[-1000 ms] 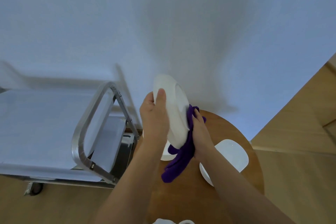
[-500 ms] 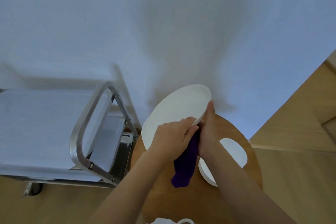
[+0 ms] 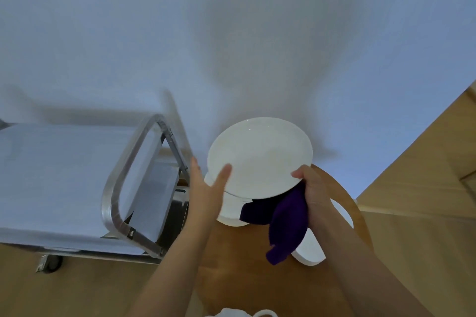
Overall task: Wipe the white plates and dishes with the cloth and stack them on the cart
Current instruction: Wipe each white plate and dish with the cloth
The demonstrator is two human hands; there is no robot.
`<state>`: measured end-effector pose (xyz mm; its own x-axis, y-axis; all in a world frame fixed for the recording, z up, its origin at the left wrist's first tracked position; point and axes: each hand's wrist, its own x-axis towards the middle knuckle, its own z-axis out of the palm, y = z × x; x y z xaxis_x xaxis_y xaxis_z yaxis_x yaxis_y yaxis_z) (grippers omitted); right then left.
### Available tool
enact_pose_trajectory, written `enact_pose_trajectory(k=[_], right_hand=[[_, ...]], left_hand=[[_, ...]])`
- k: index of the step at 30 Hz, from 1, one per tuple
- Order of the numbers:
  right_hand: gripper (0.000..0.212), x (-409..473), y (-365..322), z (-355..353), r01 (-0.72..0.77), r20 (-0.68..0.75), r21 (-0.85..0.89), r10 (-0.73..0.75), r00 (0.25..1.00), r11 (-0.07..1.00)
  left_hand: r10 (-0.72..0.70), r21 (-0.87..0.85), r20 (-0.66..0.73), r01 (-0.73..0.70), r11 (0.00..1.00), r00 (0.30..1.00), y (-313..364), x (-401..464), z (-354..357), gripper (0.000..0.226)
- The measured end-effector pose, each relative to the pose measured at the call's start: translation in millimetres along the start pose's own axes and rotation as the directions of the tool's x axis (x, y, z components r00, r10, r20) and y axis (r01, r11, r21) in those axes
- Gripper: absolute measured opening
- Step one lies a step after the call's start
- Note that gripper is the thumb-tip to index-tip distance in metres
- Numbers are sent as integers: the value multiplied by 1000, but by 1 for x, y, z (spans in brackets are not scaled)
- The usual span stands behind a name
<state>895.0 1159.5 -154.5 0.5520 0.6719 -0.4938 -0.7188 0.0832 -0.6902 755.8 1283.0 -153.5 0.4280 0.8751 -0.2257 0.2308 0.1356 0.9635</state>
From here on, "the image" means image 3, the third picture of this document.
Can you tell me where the person's right hand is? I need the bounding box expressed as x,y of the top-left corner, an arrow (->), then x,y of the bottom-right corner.
291,164 -> 335,239

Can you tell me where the person's left hand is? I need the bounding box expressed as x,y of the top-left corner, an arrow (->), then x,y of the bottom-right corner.
187,157 -> 233,228

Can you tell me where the stack of white round plates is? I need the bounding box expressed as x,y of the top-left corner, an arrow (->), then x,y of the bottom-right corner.
203,171 -> 252,227

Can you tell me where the purple cleaning cloth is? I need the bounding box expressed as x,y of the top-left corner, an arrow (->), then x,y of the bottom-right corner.
239,179 -> 309,266

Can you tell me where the stack of white rectangular plates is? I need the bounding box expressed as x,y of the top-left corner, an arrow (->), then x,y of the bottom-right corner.
291,199 -> 354,266

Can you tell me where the white round dinner plate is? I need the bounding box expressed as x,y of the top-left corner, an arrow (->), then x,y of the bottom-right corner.
206,117 -> 314,201

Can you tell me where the steel three-tier cart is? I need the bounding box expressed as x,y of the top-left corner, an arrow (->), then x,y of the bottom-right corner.
0,114 -> 192,274

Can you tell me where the person's left forearm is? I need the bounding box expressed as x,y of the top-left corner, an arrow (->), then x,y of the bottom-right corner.
126,216 -> 220,317

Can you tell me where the person's right forearm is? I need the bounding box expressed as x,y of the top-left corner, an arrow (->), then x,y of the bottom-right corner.
312,216 -> 424,317

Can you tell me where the person's white garment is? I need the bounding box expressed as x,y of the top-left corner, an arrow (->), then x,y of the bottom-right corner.
204,307 -> 253,317

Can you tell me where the round wooden side table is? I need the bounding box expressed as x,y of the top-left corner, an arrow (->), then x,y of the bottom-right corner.
195,164 -> 374,317

